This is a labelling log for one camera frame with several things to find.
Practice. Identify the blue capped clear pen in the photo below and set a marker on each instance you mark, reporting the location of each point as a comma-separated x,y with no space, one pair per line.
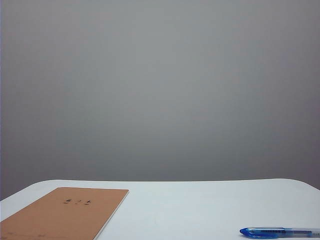
265,232

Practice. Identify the brown kraft cover notebook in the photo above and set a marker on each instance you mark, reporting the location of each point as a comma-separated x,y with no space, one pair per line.
62,215

